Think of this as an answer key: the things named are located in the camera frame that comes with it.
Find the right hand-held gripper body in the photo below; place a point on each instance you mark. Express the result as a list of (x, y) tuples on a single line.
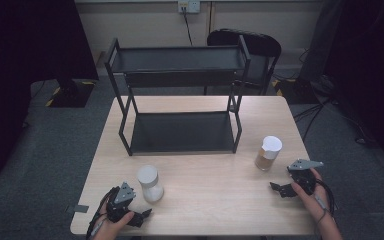
[(302, 180)]

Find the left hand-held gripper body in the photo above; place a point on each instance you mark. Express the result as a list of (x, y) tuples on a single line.
[(124, 196)]

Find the white powder jar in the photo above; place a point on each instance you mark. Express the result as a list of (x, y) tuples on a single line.
[(150, 186)]

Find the brown powder jar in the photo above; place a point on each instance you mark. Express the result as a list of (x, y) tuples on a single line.
[(267, 156)]

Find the black metal shelf rack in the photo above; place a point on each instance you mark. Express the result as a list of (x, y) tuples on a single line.
[(183, 131)]

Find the person's left hand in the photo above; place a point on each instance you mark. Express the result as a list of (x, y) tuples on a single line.
[(111, 230)]

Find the person's right hand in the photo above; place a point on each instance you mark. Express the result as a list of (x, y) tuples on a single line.
[(318, 203)]

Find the grey tape piece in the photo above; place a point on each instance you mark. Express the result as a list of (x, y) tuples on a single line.
[(80, 209)]

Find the black stand base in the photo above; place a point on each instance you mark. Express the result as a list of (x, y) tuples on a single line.
[(71, 95), (296, 91)]

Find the dark grey cloth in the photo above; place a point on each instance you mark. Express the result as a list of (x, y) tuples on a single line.
[(320, 43)]

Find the black curtain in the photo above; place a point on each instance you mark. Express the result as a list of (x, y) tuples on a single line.
[(373, 60), (20, 66)]

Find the black chair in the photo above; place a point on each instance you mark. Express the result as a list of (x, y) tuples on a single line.
[(263, 45)]

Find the white wall socket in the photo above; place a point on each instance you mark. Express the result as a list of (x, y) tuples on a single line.
[(189, 6)]

